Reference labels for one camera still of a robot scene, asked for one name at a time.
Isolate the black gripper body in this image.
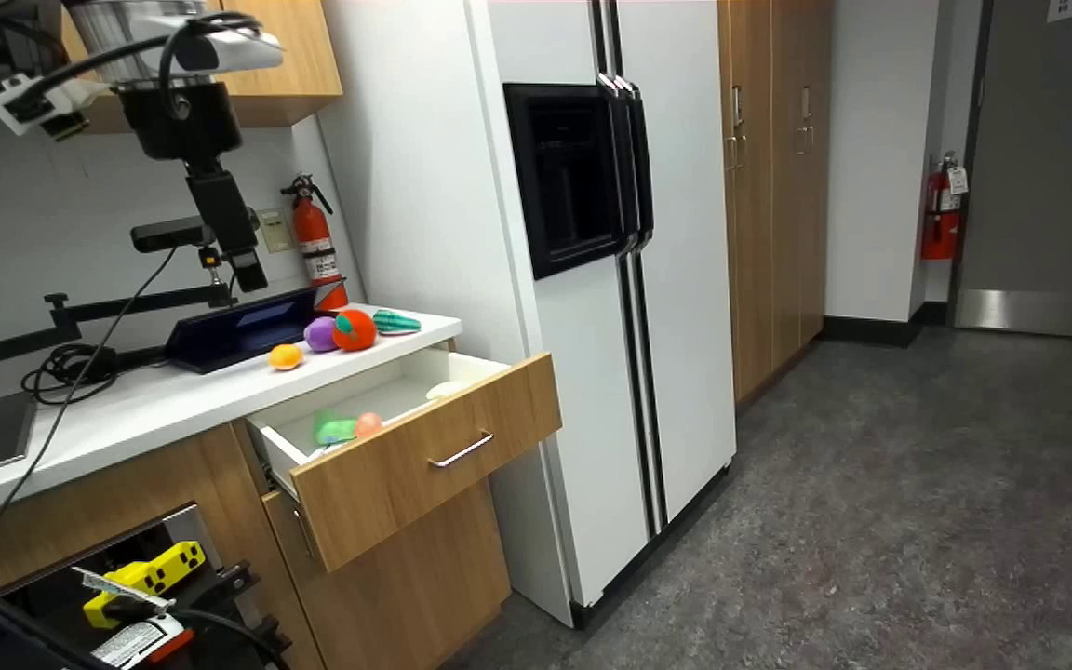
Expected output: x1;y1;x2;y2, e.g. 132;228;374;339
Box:
121;81;268;289

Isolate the wooden front white drawer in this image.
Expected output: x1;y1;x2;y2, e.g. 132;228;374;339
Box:
251;349;563;572

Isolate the green toy in drawer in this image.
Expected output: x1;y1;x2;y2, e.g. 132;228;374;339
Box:
314;417;359;445

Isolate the orange toy in drawer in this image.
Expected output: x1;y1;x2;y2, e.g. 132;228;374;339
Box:
355;414;384;441

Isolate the red fire extinguisher on counter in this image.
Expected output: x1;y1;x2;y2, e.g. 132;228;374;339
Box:
282;174;350;313

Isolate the dark blue tray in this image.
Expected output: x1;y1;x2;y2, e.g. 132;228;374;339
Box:
164;289;314;374

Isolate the purple toy fruit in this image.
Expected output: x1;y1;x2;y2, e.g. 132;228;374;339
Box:
300;318;334;355

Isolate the yellow toy fruit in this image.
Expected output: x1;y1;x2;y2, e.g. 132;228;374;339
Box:
268;342;304;374

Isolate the orange toy pumpkin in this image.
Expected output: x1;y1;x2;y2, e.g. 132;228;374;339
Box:
331;310;375;355

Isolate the white double door refrigerator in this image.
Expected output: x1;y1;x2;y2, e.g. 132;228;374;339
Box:
319;0;736;628

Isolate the yellow power outlet box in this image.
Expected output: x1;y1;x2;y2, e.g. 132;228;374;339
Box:
83;539;204;628

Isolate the lower wooden cabinet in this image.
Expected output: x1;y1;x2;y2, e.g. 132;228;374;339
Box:
0;427;509;670

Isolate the tall wooden cabinet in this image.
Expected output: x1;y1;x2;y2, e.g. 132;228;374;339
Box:
717;0;834;402

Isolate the grey metal door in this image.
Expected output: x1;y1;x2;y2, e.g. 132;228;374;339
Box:
954;0;1072;334

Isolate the black camera on stand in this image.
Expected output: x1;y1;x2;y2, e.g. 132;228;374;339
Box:
132;216;222;268

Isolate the black coiled cable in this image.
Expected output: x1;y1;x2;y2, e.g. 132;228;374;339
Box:
19;339;126;408

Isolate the red wall fire extinguisher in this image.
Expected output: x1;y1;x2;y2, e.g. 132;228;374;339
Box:
920;151;968;259

